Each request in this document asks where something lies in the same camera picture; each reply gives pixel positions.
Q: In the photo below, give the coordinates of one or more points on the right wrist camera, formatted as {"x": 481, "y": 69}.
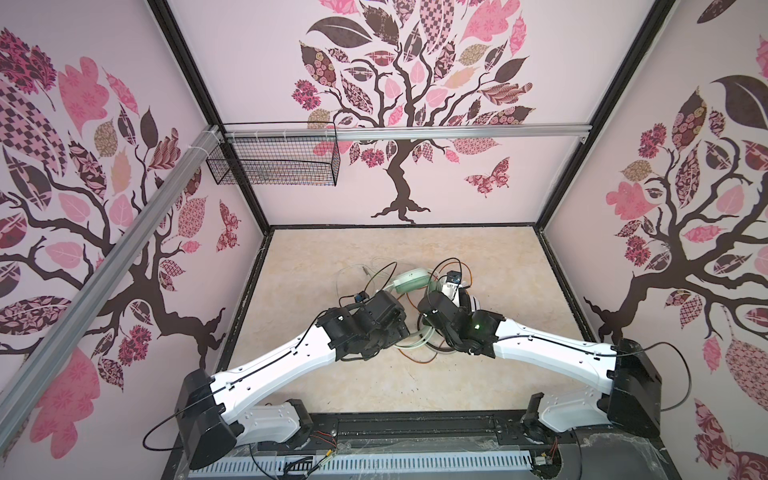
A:
{"x": 452, "y": 285}

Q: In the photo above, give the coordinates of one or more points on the white slotted cable duct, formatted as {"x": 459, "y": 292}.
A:
{"x": 352, "y": 465}

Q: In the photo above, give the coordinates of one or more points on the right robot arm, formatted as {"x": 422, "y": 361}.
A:
{"x": 621, "y": 385}

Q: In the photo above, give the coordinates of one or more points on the aluminium rail back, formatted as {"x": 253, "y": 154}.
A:
{"x": 417, "y": 133}

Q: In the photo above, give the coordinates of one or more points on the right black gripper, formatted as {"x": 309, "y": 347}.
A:
{"x": 425, "y": 321}

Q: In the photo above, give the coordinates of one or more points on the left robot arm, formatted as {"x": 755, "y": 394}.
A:
{"x": 217, "y": 413}

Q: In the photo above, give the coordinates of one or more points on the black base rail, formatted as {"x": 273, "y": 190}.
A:
{"x": 601, "y": 452}

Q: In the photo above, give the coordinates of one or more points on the black wire basket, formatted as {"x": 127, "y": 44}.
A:
{"x": 285, "y": 153}

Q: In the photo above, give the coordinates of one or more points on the aluminium rail left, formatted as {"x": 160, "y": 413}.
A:
{"x": 37, "y": 373}

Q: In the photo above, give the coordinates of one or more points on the aluminium rail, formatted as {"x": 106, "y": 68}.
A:
{"x": 417, "y": 133}
{"x": 37, "y": 373}

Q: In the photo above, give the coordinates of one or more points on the mint green white headphones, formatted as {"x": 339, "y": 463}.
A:
{"x": 402, "y": 285}

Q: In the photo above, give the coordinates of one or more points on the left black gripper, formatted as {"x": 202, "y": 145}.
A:
{"x": 397, "y": 331}

